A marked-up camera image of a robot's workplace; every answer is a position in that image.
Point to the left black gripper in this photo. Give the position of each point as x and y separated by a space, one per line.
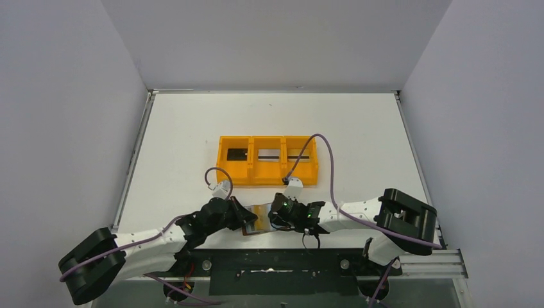
237 212

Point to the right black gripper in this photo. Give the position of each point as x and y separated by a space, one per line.
275 211

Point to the brown leather card holder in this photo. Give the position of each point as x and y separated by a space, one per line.
262 224

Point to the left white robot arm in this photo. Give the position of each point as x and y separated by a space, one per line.
104 257

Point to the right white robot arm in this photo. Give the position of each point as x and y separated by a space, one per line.
405 224

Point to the black VIP card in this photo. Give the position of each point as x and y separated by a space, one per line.
237 154

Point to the white magnetic stripe card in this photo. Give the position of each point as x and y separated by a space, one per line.
268 155

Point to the right yellow bin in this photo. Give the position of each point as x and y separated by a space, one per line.
307 172

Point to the yellow bin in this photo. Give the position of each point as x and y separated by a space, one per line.
265 173
307 172
239 171

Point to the left yellow bin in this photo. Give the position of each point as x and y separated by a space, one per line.
239 171

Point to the middle yellow bin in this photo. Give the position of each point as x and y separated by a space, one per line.
265 173

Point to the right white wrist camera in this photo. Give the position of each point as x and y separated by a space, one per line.
293 189

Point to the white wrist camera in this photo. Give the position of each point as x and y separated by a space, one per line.
293 189
221 190

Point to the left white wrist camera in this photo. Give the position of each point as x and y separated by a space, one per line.
221 190

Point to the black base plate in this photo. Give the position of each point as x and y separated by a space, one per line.
280 272

